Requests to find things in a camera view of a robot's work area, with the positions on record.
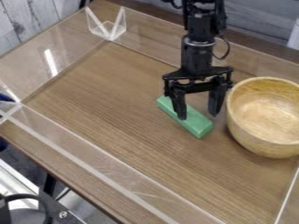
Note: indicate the clear acrylic tray walls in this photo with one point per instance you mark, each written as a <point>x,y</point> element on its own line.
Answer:
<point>86,81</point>

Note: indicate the black table leg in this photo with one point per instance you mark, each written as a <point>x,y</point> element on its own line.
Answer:
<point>50,185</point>

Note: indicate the blue object at edge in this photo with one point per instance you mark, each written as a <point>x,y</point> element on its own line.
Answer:
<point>6,98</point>

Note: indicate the green rectangular block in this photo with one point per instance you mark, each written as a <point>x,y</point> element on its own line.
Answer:
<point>197,123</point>

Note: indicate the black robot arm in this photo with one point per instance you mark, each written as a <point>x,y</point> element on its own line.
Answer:
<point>205,20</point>

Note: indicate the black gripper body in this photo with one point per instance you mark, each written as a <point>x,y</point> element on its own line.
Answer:
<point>197,76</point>

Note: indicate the brown wooden bowl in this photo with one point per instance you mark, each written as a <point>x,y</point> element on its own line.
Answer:
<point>264,116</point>

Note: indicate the grey metal bracket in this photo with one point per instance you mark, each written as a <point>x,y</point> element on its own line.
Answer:
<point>62,215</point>

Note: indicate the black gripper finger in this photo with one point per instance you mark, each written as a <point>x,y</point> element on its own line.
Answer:
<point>180,103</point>
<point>217,95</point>

